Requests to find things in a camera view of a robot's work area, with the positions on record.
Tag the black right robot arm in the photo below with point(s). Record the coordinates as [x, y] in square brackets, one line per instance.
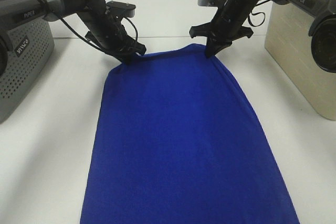
[296, 3]

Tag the blue microfibre towel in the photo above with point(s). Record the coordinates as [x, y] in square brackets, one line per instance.
[177, 141]

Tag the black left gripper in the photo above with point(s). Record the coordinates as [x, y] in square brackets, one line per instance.
[107, 32]

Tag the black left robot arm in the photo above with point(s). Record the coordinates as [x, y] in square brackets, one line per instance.
[59, 9]

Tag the grey perforated plastic basket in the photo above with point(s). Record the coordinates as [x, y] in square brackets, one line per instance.
[26, 45]

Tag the beige plastic storage bin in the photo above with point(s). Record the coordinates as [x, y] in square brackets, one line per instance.
[304, 47]

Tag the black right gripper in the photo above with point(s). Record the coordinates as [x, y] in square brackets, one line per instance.
[226, 26]

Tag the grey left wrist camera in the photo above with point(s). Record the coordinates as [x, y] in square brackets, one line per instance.
[121, 9]

